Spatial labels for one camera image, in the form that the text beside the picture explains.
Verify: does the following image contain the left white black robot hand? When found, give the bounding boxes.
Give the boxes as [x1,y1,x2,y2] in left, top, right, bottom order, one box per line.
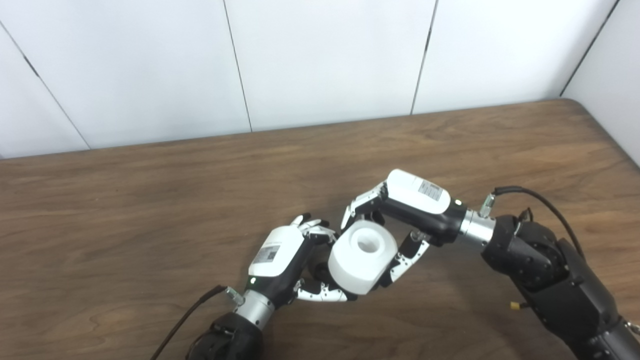
[245,214,358,307]

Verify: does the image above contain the round white cylinder piece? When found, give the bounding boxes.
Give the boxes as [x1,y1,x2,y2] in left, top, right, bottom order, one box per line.
[327,220,399,296]

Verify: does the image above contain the black flanged holder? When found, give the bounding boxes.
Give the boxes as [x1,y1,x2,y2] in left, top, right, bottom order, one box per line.
[309,260,332,286]

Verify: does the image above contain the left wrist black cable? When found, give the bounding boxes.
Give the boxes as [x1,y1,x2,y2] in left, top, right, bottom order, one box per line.
[150,285,246,360]

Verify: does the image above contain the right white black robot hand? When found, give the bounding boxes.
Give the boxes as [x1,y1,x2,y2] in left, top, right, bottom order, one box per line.
[340,169,468,290]

